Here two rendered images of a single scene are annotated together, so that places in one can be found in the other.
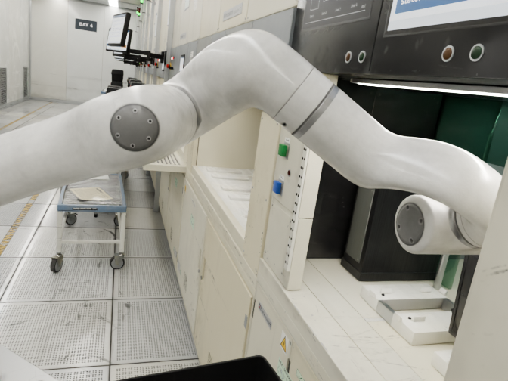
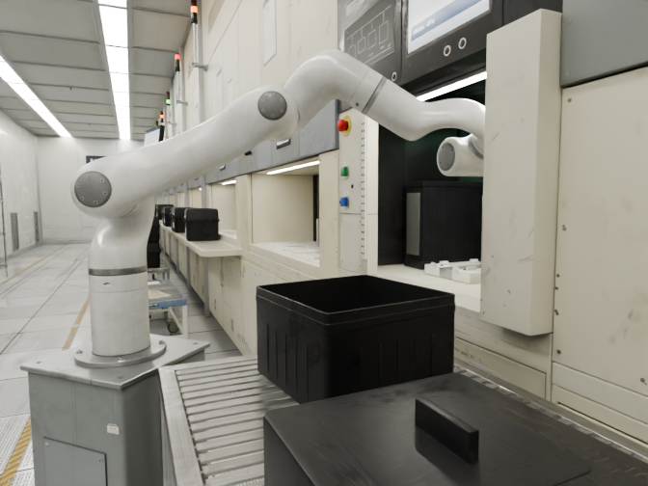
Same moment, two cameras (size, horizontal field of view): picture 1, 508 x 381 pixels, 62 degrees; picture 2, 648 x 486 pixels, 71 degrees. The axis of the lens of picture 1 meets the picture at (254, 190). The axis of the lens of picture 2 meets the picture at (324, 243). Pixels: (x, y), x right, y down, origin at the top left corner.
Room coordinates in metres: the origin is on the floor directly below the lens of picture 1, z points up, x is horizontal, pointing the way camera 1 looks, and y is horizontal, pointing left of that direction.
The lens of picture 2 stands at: (-0.41, 0.12, 1.09)
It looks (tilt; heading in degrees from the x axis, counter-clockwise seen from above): 5 degrees down; 356
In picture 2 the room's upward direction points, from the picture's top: straight up
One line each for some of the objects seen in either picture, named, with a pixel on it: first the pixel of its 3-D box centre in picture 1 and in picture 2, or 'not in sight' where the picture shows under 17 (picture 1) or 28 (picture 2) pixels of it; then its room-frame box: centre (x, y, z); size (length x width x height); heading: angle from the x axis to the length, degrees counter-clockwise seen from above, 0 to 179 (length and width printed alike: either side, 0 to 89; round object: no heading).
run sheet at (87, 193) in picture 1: (91, 193); (148, 293); (2.82, 1.13, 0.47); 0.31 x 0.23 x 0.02; 40
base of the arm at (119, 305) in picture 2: not in sight; (120, 312); (0.62, 0.50, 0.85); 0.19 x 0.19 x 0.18
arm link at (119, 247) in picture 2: not in sight; (121, 217); (0.65, 0.50, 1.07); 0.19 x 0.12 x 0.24; 178
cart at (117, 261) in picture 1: (94, 215); (151, 319); (3.00, 1.16, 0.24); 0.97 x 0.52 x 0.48; 21
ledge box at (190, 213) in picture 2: not in sight; (201, 224); (3.40, 0.86, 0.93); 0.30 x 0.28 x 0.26; 16
